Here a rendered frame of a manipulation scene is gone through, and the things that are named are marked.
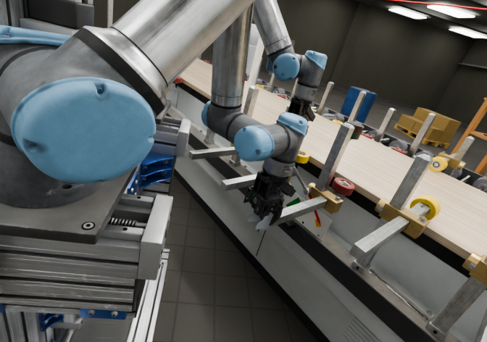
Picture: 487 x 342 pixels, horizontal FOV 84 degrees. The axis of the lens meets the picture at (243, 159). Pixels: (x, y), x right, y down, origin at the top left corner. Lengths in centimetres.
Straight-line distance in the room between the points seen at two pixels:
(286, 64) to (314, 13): 1177
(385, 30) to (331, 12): 254
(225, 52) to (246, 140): 18
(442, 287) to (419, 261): 10
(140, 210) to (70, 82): 34
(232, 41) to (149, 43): 29
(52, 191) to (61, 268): 15
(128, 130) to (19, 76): 11
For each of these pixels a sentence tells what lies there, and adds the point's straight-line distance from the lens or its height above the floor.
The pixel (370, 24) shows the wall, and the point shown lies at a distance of 1352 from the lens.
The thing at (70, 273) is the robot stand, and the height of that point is 90.
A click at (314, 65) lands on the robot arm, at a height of 129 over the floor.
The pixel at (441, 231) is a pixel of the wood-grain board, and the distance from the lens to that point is 114.
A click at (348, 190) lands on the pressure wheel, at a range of 109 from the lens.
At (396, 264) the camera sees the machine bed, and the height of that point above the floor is 68.
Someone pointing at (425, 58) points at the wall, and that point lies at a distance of 1514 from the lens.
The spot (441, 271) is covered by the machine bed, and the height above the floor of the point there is 77.
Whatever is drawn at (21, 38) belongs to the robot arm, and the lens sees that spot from 41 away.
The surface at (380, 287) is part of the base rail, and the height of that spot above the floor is 70.
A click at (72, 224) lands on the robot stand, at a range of 45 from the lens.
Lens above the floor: 133
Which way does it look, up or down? 25 degrees down
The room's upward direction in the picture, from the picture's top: 15 degrees clockwise
